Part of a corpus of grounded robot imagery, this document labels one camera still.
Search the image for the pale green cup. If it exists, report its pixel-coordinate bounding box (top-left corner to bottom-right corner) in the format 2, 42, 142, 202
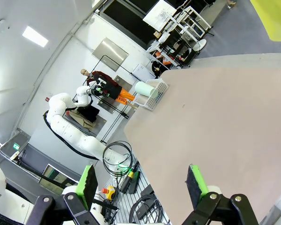
134, 81, 159, 98

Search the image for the white round stand base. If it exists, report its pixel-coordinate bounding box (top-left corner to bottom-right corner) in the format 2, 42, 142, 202
193, 38, 207, 52

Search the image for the black right arm cable sleeve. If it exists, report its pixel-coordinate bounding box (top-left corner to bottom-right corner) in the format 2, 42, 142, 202
0, 208, 22, 225

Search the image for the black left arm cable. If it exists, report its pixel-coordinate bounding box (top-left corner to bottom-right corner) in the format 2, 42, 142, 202
43, 110, 101, 161

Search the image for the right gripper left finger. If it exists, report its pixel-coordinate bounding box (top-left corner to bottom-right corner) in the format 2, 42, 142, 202
25, 164, 101, 225

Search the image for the black coiled cable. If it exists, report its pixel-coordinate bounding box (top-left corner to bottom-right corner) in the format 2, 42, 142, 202
128, 194, 164, 225
102, 140, 134, 177

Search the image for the person in yellow poncho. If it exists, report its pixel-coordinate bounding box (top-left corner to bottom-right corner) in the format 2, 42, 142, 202
249, 0, 281, 42

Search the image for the yellow emergency stop button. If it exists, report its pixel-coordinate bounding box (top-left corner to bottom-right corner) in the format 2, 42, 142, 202
102, 186, 117, 200

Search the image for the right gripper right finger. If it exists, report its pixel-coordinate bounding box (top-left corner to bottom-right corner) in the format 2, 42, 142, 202
181, 164, 259, 225

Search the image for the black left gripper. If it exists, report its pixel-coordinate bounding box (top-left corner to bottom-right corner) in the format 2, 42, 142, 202
90, 82, 110, 98

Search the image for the white perforated plastic basket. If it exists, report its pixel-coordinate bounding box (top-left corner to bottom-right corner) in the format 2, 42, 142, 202
133, 78, 170, 111

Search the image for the ceiling light panel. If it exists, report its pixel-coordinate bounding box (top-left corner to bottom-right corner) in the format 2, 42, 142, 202
22, 25, 49, 47

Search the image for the white board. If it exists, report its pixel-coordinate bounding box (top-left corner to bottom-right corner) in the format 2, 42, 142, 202
142, 0, 177, 31

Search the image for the metal wall panel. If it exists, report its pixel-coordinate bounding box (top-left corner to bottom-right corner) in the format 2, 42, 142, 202
92, 37, 129, 72

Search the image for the mannequin in dark red top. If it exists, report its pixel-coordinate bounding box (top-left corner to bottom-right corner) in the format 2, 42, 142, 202
81, 68, 138, 110

